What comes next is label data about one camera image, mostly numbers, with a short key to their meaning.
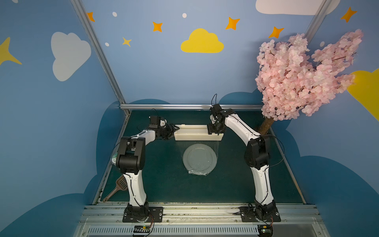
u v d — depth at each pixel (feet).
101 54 2.82
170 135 3.03
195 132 3.21
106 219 2.41
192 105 4.71
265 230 2.40
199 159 3.10
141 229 2.40
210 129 2.90
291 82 2.22
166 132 3.03
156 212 2.46
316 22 2.42
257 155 1.91
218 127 2.76
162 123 3.16
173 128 3.00
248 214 2.40
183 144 3.35
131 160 1.77
